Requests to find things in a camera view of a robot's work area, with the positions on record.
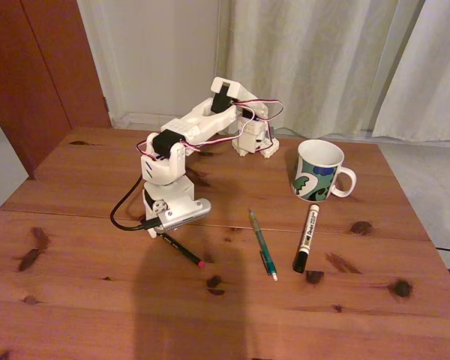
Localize white door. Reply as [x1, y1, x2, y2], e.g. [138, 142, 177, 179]
[76, 0, 221, 128]

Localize black pen red end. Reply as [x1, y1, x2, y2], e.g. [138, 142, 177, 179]
[158, 232, 206, 269]

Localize silver camera box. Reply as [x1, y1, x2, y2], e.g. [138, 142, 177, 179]
[154, 197, 213, 231]

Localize white Pentel marker black cap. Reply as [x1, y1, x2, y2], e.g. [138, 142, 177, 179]
[292, 203, 320, 274]

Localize narrow white curtain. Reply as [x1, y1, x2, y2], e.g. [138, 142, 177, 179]
[370, 0, 450, 140]

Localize white mug green blue pattern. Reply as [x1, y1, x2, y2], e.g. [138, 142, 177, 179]
[291, 139, 357, 203]

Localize wide white curtain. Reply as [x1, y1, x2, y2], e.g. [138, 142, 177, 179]
[212, 0, 425, 140]

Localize black camera cable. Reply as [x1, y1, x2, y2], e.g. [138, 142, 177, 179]
[109, 174, 163, 232]

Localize red white servo wires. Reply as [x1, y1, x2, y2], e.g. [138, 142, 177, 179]
[134, 97, 286, 161]

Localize teal transparent pen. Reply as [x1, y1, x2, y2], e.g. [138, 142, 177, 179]
[247, 208, 278, 282]

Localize brown wooden cabinet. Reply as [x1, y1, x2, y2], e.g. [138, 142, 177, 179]
[0, 0, 112, 179]

